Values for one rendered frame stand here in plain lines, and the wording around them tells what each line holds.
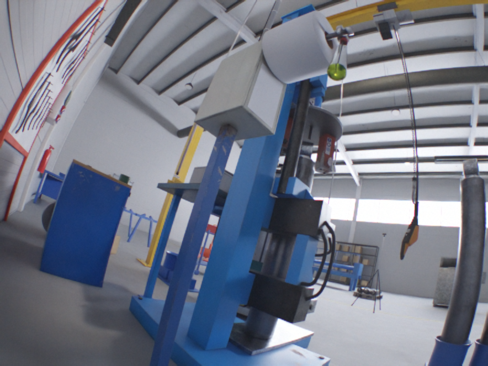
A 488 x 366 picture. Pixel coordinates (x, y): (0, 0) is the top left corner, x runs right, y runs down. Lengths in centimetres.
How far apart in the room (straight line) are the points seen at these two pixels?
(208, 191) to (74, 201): 137
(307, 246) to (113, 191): 155
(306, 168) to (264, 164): 47
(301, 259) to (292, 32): 104
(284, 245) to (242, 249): 41
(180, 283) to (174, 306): 9
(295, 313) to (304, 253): 32
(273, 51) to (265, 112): 25
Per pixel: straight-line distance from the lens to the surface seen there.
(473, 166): 196
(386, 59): 877
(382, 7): 368
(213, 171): 87
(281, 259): 157
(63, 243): 205
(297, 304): 124
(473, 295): 176
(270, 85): 98
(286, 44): 93
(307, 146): 181
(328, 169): 188
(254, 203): 127
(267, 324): 165
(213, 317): 128
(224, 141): 92
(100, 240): 207
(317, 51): 88
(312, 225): 125
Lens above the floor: 73
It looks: 16 degrees up
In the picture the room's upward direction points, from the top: 16 degrees clockwise
